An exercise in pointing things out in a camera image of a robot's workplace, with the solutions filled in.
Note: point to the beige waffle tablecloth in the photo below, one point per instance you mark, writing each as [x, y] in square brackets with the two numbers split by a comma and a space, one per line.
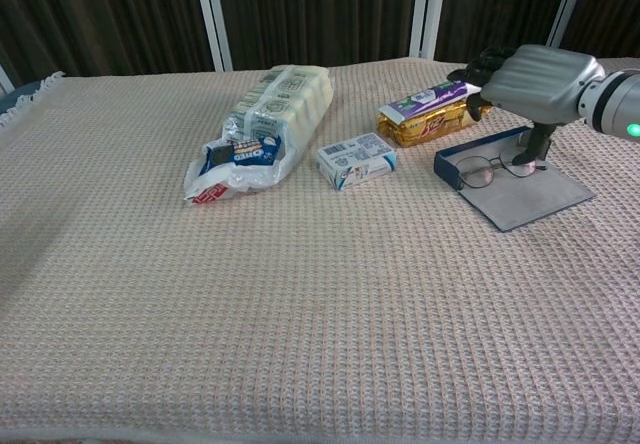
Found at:
[250, 289]

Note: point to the blue grey glasses case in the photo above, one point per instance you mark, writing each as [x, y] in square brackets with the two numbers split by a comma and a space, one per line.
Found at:
[530, 199]

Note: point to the small white blue packet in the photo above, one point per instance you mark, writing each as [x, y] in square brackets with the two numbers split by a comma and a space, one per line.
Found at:
[355, 161]

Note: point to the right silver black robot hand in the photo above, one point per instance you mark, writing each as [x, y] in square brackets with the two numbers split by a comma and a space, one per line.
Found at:
[540, 84]

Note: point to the pale yellow tissue pack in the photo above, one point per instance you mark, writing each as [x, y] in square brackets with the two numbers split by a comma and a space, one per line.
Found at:
[290, 99]

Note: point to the white purple toothpaste tube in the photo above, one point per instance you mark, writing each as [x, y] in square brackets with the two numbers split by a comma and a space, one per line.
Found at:
[425, 100]

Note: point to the gold foil snack pack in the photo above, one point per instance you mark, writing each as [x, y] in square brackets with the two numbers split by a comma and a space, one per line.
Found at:
[435, 129]

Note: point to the white plastic bag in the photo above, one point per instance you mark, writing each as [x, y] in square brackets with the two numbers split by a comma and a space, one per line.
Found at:
[220, 189]

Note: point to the silver aluminium extrusion post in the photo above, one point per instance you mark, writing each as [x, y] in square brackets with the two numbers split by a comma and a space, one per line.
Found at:
[212, 14]
[567, 4]
[427, 9]
[4, 80]

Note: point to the thin-framed eyeglasses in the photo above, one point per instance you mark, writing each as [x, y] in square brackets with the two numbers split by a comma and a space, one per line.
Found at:
[477, 174]

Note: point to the blue Oreo cookie pack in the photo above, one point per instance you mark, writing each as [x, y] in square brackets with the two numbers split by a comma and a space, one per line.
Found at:
[250, 155]

